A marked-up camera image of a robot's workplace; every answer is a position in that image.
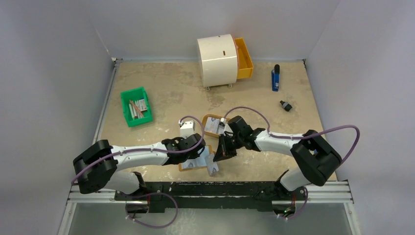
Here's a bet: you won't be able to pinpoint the tan oval tray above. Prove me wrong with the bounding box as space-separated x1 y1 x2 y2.
202 114 232 138

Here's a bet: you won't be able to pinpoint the cream round drawer cabinet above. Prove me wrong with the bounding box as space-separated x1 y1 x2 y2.
197 34 238 91

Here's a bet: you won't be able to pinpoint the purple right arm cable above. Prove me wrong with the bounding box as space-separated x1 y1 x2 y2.
222 106 361 166

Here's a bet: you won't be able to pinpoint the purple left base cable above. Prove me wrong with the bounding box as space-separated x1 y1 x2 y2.
124 190 179 229

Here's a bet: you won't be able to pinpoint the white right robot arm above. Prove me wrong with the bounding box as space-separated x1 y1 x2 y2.
213 116 342 199

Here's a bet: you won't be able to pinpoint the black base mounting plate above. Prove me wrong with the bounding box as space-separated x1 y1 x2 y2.
115 181 307 215

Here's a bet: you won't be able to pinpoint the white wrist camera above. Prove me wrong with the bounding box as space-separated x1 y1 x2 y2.
219 117 227 127
179 120 195 139

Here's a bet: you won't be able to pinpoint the green plastic bin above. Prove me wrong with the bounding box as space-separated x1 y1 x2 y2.
120 87 153 127

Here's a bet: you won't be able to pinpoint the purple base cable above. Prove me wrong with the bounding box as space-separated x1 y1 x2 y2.
276 186 308 222
124 190 179 229

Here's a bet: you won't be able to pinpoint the pens in green bin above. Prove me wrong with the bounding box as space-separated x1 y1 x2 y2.
129 100 144 119

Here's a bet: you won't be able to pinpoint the yellow leather card holder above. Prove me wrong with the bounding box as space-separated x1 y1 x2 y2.
179 145 219 175

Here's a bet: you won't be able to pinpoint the card pack in bin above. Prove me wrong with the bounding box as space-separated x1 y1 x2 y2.
135 99 148 112

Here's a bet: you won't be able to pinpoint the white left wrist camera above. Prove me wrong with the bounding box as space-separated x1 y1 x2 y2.
179 120 195 139

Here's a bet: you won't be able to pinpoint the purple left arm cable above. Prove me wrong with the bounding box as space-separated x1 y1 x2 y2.
70 116 206 186

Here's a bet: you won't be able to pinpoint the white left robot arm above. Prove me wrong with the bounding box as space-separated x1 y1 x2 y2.
71 133 206 200

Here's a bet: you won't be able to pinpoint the small black knob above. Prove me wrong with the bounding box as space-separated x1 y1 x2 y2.
280 100 293 112

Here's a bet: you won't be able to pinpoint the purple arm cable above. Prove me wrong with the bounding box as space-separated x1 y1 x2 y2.
70 116 206 186
222 106 361 166

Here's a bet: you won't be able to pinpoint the aluminium frame rail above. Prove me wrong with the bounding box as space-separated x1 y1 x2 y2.
69 60 352 235

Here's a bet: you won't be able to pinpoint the white patterned credit card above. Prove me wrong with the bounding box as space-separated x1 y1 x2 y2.
181 159 206 170

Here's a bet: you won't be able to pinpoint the blue black marker tool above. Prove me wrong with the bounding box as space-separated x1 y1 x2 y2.
271 64 280 92

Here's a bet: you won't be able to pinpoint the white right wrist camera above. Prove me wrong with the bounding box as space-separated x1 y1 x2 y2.
219 117 227 127

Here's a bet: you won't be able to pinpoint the yellow open drawer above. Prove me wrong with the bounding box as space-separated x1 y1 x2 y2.
234 38 254 80

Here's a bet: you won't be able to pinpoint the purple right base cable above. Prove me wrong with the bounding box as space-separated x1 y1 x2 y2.
276 186 308 222

